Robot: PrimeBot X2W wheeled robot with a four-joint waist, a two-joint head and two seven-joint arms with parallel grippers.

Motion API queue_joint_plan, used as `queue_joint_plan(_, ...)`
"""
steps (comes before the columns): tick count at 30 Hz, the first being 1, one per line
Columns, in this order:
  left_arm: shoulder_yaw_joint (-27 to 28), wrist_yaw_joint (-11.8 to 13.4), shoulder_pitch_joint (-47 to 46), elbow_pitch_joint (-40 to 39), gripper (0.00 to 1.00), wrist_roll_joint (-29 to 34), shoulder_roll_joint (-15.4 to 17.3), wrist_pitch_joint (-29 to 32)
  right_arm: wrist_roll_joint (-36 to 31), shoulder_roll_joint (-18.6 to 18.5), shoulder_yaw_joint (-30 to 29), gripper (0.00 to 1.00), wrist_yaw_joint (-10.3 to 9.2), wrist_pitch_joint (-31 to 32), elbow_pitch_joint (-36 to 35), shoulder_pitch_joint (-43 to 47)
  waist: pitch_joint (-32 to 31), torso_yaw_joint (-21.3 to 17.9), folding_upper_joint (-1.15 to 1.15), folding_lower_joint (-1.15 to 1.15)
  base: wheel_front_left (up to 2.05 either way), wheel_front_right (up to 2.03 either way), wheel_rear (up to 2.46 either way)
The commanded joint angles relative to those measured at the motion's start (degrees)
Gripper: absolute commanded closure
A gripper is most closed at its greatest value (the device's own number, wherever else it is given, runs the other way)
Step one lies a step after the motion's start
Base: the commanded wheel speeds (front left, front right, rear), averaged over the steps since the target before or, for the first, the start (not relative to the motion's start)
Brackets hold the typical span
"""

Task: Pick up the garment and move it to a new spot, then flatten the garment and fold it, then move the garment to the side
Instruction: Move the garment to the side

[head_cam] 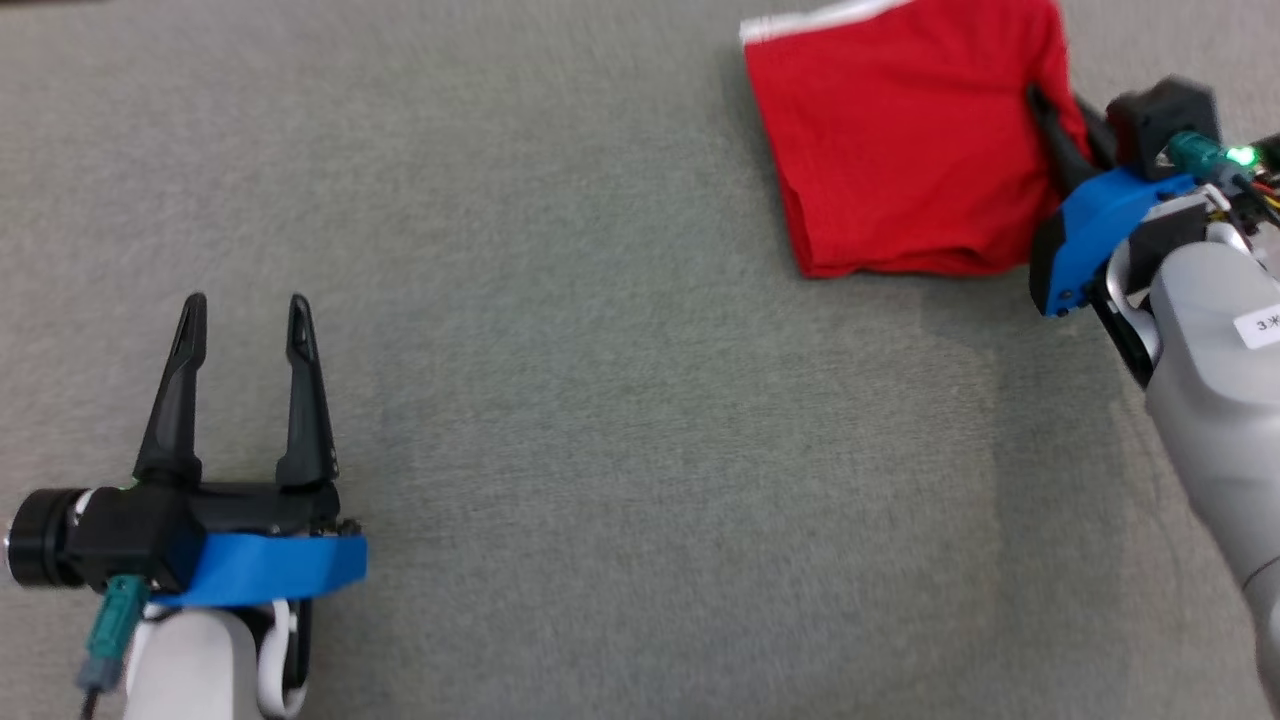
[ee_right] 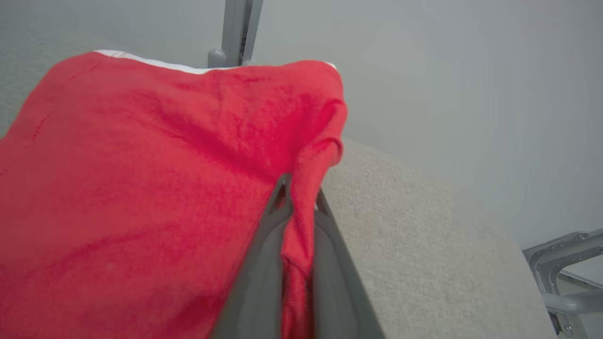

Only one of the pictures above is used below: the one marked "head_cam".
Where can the red shorts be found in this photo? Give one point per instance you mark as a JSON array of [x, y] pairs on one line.
[[900, 150]]

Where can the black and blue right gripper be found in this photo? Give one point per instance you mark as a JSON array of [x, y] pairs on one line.
[[1090, 240]]

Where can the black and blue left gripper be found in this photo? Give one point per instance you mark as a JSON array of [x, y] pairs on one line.
[[270, 560]]

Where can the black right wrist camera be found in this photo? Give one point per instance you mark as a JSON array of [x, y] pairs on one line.
[[1160, 110]]

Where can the white paper label tag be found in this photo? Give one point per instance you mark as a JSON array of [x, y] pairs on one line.
[[1262, 327]]

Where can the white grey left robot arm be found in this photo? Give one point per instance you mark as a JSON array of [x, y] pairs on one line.
[[190, 670]]

